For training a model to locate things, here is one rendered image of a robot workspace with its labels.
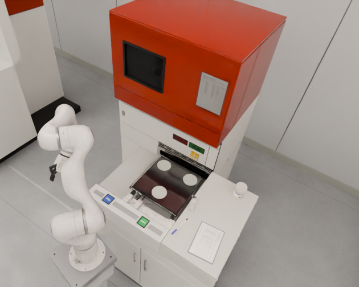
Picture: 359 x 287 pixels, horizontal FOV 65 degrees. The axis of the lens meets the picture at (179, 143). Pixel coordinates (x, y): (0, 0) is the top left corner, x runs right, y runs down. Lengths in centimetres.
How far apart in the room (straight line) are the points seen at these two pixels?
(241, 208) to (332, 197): 190
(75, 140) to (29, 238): 172
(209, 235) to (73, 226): 75
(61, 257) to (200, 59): 127
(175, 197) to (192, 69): 83
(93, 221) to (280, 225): 214
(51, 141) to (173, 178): 94
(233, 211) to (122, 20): 128
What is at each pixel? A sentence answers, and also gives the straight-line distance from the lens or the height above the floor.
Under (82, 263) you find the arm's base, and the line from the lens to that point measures 171.
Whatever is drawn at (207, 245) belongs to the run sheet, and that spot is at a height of 97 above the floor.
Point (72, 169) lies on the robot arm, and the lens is 130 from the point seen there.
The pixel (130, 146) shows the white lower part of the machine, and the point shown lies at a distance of 235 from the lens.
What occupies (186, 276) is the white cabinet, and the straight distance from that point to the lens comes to 179.
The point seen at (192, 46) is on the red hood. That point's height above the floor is 179.
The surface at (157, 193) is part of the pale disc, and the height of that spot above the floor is 90.
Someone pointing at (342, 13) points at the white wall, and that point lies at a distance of 283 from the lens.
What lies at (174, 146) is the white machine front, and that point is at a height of 101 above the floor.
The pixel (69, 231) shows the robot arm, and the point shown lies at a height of 127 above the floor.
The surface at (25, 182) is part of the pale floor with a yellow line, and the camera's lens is 326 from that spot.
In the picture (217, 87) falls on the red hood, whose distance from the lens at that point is 150.
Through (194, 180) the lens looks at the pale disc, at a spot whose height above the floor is 90.
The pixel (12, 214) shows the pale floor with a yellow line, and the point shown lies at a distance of 307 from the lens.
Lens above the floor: 244
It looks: 45 degrees down
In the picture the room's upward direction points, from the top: 9 degrees clockwise
